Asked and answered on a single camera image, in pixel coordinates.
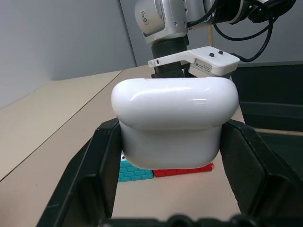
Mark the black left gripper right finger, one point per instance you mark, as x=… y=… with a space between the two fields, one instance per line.
x=255 y=175

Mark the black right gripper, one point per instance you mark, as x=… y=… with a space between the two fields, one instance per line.
x=170 y=70

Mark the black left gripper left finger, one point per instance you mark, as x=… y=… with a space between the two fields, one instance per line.
x=90 y=175

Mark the white earbud charging case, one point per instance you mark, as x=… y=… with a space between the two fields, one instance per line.
x=172 y=123

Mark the black plastic bin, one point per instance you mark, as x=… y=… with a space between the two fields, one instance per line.
x=270 y=94

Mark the teal brick pattern block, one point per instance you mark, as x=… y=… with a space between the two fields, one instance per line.
x=135 y=173

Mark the red brick pattern block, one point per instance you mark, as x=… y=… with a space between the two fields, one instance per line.
x=180 y=172

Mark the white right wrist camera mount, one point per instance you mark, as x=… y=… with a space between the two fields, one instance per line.
x=213 y=60

